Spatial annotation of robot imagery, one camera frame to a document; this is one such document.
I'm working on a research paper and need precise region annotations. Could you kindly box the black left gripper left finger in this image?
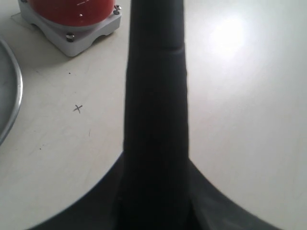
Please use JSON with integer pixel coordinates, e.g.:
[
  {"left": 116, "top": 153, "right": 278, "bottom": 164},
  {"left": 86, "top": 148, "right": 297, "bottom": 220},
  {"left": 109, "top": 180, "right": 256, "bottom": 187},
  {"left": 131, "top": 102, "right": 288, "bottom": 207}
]
[{"left": 26, "top": 153, "right": 124, "bottom": 230}]

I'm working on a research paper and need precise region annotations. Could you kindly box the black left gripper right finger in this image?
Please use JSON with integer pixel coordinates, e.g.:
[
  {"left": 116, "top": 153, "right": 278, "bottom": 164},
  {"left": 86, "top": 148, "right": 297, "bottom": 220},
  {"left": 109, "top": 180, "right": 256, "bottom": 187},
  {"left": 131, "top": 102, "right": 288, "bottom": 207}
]
[{"left": 188, "top": 161, "right": 277, "bottom": 230}]

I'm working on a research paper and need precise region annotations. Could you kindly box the yellow black claw hammer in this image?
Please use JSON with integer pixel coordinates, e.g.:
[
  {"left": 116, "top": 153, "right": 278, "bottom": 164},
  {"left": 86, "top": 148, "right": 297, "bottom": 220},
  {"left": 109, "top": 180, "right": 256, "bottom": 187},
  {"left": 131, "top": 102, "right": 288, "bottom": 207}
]
[{"left": 118, "top": 0, "right": 190, "bottom": 230}]

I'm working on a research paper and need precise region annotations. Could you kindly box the round stainless steel plate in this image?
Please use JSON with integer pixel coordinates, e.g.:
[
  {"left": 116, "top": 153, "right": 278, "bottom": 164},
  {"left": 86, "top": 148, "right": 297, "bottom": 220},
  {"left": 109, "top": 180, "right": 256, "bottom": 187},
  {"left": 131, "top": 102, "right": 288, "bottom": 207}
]
[{"left": 0, "top": 38, "right": 23, "bottom": 143}]

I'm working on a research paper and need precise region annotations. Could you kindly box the red dome push button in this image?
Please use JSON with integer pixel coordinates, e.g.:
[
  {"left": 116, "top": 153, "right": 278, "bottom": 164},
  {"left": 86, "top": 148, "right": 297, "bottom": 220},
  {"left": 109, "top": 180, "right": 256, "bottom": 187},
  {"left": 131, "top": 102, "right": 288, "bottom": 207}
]
[{"left": 18, "top": 0, "right": 122, "bottom": 57}]

